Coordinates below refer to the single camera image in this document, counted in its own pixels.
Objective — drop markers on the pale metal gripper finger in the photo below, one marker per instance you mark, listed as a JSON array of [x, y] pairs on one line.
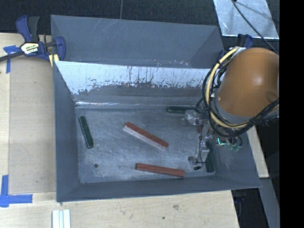
[[191, 116], [203, 154]]

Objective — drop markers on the dark green flat block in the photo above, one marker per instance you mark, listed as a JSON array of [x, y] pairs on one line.
[[86, 132], [178, 109], [210, 163]]

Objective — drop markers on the grey metal bin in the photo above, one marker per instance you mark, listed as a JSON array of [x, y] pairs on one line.
[[133, 44]]

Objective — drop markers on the red-brown flat block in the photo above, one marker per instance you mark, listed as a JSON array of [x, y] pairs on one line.
[[160, 170], [146, 135]]

